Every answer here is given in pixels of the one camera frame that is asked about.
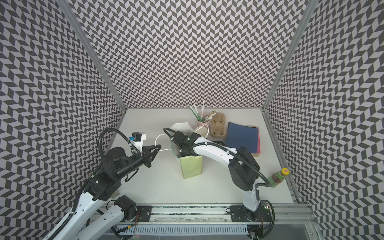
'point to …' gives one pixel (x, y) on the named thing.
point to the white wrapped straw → (202, 110)
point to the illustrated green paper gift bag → (191, 165)
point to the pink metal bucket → (201, 124)
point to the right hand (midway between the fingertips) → (191, 161)
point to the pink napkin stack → (258, 142)
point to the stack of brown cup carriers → (218, 129)
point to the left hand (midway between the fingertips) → (160, 148)
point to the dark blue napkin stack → (238, 136)
